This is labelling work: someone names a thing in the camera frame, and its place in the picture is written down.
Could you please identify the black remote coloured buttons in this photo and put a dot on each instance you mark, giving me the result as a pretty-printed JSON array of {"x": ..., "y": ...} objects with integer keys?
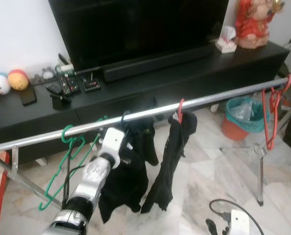
[{"x": 69, "y": 84}]

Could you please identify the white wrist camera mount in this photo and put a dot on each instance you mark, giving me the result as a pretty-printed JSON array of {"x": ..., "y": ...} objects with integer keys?
[
  {"x": 113, "y": 142},
  {"x": 240, "y": 223}
]

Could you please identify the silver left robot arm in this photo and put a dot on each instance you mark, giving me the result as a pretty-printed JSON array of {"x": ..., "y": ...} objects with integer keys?
[{"x": 86, "y": 186}]

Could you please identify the black TV console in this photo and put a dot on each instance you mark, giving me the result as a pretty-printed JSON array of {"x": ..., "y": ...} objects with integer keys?
[{"x": 194, "y": 81}]

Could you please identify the black soundbar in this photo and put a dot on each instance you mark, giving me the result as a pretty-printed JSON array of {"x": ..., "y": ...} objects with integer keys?
[{"x": 155, "y": 62}]

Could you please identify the orange round toy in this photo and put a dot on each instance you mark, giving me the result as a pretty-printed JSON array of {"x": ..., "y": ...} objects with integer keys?
[{"x": 18, "y": 80}]

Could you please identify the red plastic hanger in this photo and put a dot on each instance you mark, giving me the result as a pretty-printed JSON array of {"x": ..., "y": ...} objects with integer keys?
[
  {"x": 271, "y": 117},
  {"x": 180, "y": 110}
]

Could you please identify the orange bin with green bag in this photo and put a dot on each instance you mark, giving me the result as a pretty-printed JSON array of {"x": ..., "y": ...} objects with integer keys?
[{"x": 240, "y": 120}]

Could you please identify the black smartphone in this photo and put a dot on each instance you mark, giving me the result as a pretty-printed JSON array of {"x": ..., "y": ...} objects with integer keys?
[{"x": 28, "y": 96}]

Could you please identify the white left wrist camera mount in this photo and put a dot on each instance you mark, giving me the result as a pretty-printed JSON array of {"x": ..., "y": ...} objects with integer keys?
[{"x": 113, "y": 142}]

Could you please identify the black flat television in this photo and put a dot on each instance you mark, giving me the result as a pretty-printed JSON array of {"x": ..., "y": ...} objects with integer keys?
[{"x": 135, "y": 29}]

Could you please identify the dark grey plastic hanger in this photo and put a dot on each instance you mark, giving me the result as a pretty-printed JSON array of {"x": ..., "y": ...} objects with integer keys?
[{"x": 122, "y": 116}]

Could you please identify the small black display box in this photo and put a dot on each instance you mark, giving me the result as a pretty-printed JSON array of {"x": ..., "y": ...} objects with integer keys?
[{"x": 91, "y": 84}]

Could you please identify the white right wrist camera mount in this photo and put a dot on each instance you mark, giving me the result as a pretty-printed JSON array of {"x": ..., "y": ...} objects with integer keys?
[{"x": 240, "y": 223}]

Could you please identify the black shirt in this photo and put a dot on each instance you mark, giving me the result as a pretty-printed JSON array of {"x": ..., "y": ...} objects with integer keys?
[
  {"x": 172, "y": 156},
  {"x": 125, "y": 186}
]

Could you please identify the white tissue box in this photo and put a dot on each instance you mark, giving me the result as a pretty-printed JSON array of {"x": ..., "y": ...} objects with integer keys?
[{"x": 227, "y": 43}]

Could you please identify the silver metal clothes rack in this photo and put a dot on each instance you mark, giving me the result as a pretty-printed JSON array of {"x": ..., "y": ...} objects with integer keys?
[{"x": 145, "y": 113}]

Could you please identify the red robed figurine statue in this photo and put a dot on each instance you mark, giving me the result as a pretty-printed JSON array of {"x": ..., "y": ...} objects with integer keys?
[{"x": 253, "y": 22}]

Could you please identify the green plastic hanger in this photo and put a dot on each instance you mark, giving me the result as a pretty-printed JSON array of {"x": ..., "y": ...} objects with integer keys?
[{"x": 67, "y": 133}]

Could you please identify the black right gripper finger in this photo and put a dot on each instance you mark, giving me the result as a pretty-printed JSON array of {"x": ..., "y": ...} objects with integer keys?
[{"x": 212, "y": 227}]

